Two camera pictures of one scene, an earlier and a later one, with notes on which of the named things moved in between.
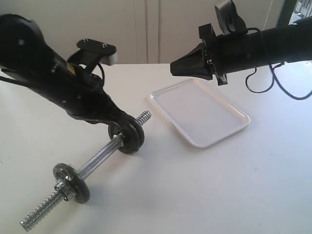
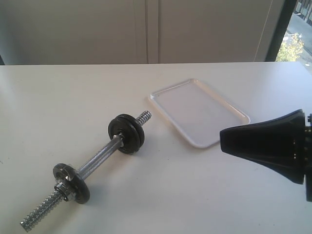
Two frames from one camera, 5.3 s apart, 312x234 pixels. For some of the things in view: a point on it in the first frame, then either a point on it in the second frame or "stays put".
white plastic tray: [202, 114] stays put
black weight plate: [133, 121] stays put
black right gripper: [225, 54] -> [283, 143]
